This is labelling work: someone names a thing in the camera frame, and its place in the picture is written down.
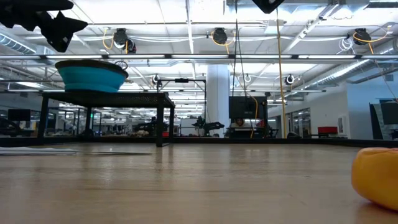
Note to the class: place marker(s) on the black perforated riser shelf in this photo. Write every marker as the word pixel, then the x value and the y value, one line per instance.
pixel 109 99

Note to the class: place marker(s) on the white round column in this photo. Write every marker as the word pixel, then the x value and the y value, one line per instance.
pixel 217 99

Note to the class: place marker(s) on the black desktop monitor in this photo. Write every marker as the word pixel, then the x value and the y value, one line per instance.
pixel 18 115

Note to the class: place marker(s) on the black background robot arm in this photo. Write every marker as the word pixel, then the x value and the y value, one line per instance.
pixel 149 126
pixel 211 125

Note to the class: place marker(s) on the blue collapsible bowl grey rim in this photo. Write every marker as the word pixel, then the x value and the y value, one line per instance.
pixel 91 77

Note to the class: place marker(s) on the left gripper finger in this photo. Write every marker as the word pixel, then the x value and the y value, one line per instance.
pixel 71 25
pixel 59 42

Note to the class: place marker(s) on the dark wall screen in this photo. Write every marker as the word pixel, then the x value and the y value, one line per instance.
pixel 390 113

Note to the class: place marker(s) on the black monitor on stand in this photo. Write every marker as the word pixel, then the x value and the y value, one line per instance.
pixel 245 107

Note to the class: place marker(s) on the long ceiling light strip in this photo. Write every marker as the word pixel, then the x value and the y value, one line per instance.
pixel 199 56

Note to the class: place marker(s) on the silver ceiling duct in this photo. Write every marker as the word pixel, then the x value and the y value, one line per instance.
pixel 351 72

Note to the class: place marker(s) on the black camera rig frame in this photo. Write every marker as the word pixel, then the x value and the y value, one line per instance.
pixel 182 80

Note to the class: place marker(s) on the person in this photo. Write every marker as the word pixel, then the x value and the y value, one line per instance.
pixel 239 122

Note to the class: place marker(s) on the small orange yellow toy pear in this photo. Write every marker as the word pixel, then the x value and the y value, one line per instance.
pixel 376 177

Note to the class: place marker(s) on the red box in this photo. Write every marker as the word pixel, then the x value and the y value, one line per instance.
pixel 327 130

